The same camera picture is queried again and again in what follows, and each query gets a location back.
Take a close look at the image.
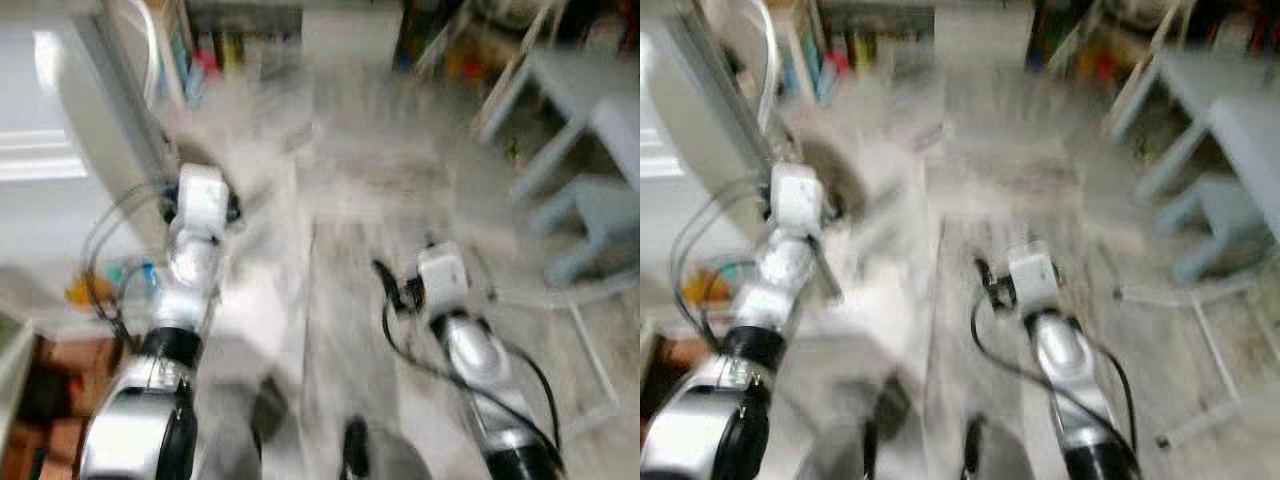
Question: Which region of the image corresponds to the white fridge door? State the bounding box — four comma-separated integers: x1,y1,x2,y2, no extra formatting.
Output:
645,0,801,261
35,0,196,256

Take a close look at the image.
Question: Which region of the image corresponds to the white fridge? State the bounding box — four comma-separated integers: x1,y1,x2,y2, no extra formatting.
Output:
640,20,721,271
0,20,131,271

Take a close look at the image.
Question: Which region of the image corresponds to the white curved tube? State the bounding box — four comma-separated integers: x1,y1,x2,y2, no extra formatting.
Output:
128,0,167,103
745,0,783,136

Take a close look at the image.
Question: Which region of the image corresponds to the grey robot right leg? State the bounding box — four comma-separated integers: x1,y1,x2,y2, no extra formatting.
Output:
960,415,1036,480
338,415,433,480

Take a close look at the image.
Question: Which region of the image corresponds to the grey robot leg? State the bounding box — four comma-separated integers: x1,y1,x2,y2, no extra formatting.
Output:
960,415,1036,480
338,415,433,480
800,372,913,480
195,372,293,480

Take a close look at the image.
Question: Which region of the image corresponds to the shelf with colourful books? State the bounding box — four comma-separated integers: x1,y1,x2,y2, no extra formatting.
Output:
780,0,936,101
165,0,306,101

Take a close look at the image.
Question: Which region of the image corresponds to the grey robot left leg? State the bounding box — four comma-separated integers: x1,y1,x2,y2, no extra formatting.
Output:
195,372,293,480
800,372,913,480

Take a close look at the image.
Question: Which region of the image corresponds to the grey stool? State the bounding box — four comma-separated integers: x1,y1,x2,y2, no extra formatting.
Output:
1155,175,1276,284
528,175,641,288

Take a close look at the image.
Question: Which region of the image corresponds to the red brick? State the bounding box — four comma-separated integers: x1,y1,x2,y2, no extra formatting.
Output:
640,335,731,421
0,335,136,480

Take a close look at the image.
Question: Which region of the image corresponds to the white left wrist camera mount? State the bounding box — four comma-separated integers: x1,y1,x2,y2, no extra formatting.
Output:
771,163,827,239
177,164,232,241

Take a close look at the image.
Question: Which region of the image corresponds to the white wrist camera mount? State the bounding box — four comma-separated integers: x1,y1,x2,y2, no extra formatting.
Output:
771,163,827,239
1006,242,1059,315
177,164,232,241
416,242,471,317

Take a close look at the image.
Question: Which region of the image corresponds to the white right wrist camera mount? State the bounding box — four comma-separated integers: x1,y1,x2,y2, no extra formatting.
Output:
416,242,471,317
1006,242,1059,315

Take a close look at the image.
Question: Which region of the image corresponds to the white metal rack frame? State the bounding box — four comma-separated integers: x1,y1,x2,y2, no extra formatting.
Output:
490,272,641,416
1115,272,1280,451

